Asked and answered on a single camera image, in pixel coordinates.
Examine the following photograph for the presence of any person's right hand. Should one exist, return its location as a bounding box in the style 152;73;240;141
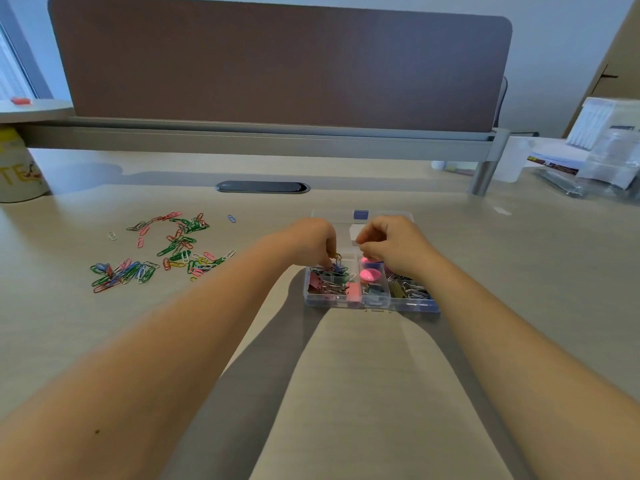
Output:
355;215;443;281

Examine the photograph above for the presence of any person's left hand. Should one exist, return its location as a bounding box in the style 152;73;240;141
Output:
270;218;339;270

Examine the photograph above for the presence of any heap of silver binder clips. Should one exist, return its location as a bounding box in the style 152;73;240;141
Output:
387;273;434;301

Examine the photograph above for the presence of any black cable grommet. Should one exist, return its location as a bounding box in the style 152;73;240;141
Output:
216;181;311;194

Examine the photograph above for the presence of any brown desk partition screen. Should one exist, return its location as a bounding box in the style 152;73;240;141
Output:
48;0;513;133

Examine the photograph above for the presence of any pile of colourful paper clips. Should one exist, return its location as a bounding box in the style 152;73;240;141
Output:
90;211;237;294

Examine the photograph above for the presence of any grey partition rail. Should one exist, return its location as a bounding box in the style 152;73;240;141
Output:
20;117;511;196

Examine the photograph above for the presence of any stack of papers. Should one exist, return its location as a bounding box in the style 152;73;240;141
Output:
526;140;596;176

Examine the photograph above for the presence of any white plastic cup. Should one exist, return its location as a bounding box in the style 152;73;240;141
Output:
498;137;536;183

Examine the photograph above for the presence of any person's left forearm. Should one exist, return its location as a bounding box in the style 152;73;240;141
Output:
0;235;321;480

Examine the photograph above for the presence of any clear plastic compartment box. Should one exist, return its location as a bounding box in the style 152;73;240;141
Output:
303;210;441;314

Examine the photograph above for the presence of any cluster of paper clips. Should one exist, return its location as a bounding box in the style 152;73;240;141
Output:
320;253;351;283

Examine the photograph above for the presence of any person's right forearm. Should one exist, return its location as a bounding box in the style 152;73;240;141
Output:
400;255;640;480

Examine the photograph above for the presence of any white printed mug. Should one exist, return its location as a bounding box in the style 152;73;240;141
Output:
0;126;50;203

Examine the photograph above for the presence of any clear plastic packaging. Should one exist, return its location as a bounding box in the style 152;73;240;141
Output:
565;97;640;201

